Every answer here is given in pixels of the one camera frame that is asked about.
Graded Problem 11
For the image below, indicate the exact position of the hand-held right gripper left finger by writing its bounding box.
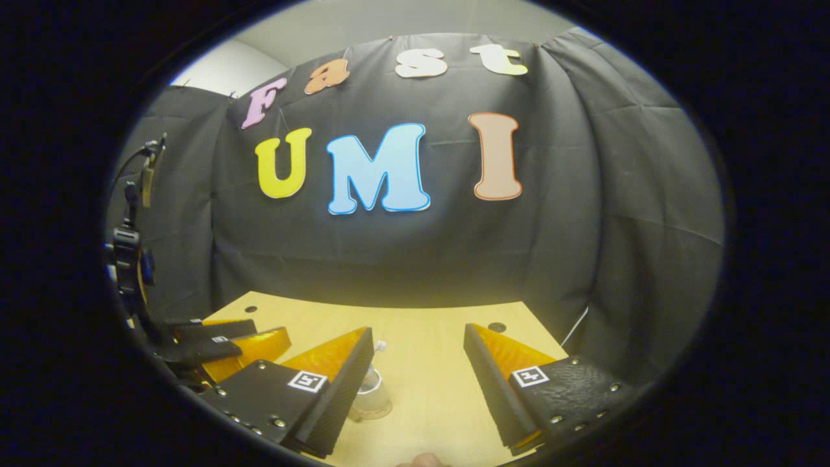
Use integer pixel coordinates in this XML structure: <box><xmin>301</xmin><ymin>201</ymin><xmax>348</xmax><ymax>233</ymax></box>
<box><xmin>207</xmin><ymin>326</ymin><xmax>375</xmax><ymax>458</ymax></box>

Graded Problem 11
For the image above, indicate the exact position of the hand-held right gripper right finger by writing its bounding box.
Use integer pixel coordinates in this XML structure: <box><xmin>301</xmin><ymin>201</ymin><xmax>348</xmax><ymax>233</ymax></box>
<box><xmin>464</xmin><ymin>323</ymin><xmax>639</xmax><ymax>455</ymax></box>

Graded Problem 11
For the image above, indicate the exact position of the white cable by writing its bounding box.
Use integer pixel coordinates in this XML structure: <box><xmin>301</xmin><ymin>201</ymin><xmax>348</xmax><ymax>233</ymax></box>
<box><xmin>559</xmin><ymin>306</ymin><xmax>589</xmax><ymax>348</ymax></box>

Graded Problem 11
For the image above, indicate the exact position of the black backdrop cloth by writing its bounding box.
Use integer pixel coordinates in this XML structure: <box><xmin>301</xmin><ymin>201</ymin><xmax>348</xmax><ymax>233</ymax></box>
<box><xmin>107</xmin><ymin>27</ymin><xmax>724</xmax><ymax>383</ymax></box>

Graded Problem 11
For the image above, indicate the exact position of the white cup with wooden handle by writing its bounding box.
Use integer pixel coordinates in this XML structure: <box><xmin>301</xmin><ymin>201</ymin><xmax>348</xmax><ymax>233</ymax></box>
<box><xmin>348</xmin><ymin>366</ymin><xmax>394</xmax><ymax>422</ymax></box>

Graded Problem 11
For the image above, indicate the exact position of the wooden desktop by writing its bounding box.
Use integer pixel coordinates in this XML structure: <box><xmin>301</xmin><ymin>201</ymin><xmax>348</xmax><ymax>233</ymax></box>
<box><xmin>201</xmin><ymin>291</ymin><xmax>568</xmax><ymax>467</ymax></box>

